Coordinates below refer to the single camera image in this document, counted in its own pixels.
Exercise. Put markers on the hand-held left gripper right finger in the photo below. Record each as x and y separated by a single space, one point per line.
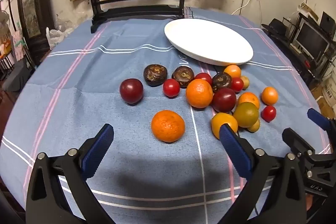
235 150

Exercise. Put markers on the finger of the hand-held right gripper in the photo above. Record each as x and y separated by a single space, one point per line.
318 117
296 140

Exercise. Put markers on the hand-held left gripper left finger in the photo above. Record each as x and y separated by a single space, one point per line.
98 150

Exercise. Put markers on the small yellow round fruit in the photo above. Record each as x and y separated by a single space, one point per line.
246 82
254 126

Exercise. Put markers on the small smooth orange fruit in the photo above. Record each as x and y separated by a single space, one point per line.
269 95
232 71
250 98
220 119

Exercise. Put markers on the green-orange round fruit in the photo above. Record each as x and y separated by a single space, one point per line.
246 114

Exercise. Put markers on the dark red plum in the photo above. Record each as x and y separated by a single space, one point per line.
131 91
224 99

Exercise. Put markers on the red cherry tomato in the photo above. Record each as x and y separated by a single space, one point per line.
237 84
203 77
268 113
171 87

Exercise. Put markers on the large orange mandarin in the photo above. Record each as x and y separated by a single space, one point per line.
168 125
199 93

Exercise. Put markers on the dark brown water chestnut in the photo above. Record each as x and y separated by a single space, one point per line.
155 75
183 76
221 81

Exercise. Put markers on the white oval plate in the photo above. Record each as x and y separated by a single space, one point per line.
210 40

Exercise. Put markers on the white plastic bucket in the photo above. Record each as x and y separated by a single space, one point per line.
329 88

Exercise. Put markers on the computer monitor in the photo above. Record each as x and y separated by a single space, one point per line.
311 40

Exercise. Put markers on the black metal desk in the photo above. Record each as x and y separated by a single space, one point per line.
288 41

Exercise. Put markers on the black speaker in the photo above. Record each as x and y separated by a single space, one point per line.
328 22

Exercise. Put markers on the blue checked tablecloth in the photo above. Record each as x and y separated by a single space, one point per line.
118 56

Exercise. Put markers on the black hat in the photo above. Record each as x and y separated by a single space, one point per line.
275 26

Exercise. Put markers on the white plastic bag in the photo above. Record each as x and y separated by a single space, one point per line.
53 36

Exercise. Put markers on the dark framed landscape painting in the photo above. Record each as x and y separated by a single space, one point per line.
30 3

